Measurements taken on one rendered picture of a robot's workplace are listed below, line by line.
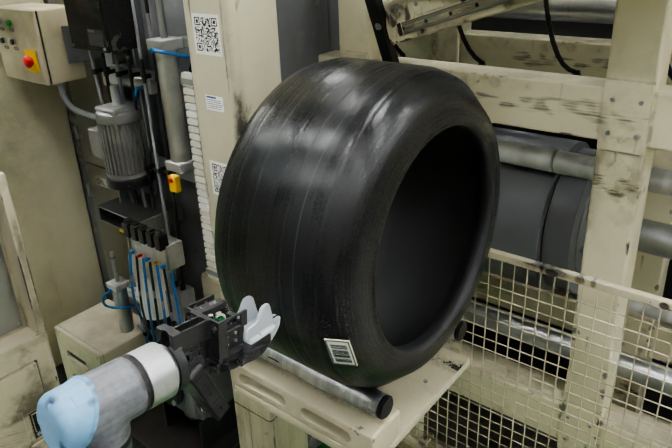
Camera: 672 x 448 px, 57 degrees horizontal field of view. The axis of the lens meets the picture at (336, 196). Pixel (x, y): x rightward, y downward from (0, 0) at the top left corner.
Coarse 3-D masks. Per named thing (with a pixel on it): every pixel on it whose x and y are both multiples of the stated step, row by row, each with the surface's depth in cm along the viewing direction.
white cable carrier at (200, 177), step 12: (192, 96) 126; (192, 108) 127; (192, 120) 129; (192, 132) 131; (192, 144) 131; (192, 156) 133; (204, 180) 133; (204, 192) 134; (204, 204) 136; (204, 216) 138; (204, 228) 139; (204, 240) 140
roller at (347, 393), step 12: (276, 360) 123; (288, 360) 121; (300, 372) 119; (312, 372) 118; (312, 384) 119; (324, 384) 116; (336, 384) 114; (336, 396) 115; (348, 396) 113; (360, 396) 111; (372, 396) 110; (384, 396) 110; (360, 408) 112; (372, 408) 110; (384, 408) 110
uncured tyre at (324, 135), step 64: (320, 64) 108; (384, 64) 105; (256, 128) 99; (320, 128) 93; (384, 128) 91; (448, 128) 128; (256, 192) 95; (320, 192) 89; (384, 192) 91; (448, 192) 136; (256, 256) 95; (320, 256) 88; (384, 256) 143; (448, 256) 136; (320, 320) 92; (384, 320) 132; (448, 320) 120; (384, 384) 111
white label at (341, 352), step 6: (330, 342) 93; (336, 342) 93; (342, 342) 92; (348, 342) 92; (330, 348) 94; (336, 348) 94; (342, 348) 93; (348, 348) 93; (330, 354) 95; (336, 354) 95; (342, 354) 94; (348, 354) 94; (336, 360) 96; (342, 360) 95; (348, 360) 95; (354, 360) 95
